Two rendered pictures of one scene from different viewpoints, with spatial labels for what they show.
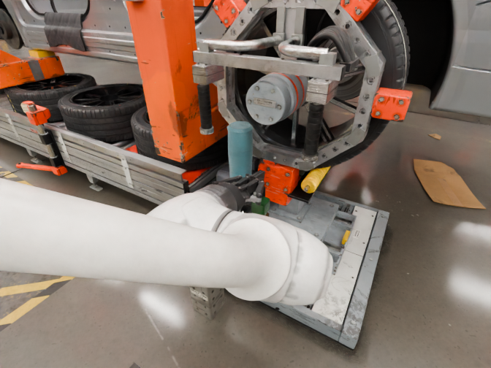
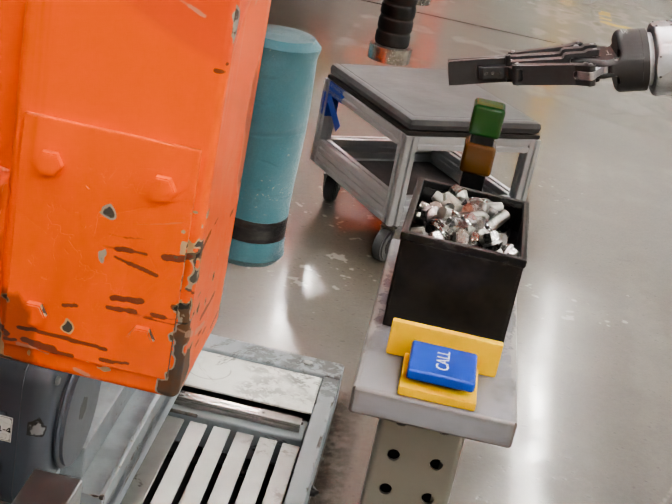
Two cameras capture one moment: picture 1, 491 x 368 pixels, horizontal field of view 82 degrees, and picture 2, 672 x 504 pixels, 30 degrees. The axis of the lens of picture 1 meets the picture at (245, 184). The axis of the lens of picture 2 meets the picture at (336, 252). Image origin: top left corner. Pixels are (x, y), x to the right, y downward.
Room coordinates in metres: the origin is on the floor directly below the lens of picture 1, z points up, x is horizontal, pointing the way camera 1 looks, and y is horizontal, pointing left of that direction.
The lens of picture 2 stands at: (1.43, 1.25, 1.05)
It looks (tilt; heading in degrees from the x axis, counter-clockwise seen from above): 22 degrees down; 243
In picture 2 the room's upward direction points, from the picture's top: 11 degrees clockwise
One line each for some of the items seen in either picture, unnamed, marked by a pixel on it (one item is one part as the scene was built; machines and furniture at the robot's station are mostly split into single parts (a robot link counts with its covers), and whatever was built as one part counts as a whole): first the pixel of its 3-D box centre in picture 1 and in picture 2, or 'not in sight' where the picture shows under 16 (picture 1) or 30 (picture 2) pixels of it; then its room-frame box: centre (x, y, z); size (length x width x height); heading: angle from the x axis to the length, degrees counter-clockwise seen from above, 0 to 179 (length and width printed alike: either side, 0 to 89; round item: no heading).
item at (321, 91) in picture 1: (323, 87); not in sight; (0.69, -0.19, 0.93); 0.09 x 0.05 x 0.05; 150
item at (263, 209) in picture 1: (260, 205); (487, 118); (0.60, -0.04, 0.64); 0.04 x 0.04 x 0.04; 60
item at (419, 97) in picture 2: not in sight; (416, 161); (0.04, -1.16, 0.17); 0.43 x 0.36 x 0.34; 94
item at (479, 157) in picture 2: not in sight; (478, 155); (0.60, -0.04, 0.59); 0.04 x 0.04 x 0.04; 60
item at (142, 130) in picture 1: (188, 130); not in sight; (1.69, 0.37, 0.39); 0.66 x 0.66 x 0.24
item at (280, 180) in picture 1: (284, 177); not in sight; (0.98, -0.16, 0.48); 0.16 x 0.12 x 0.17; 150
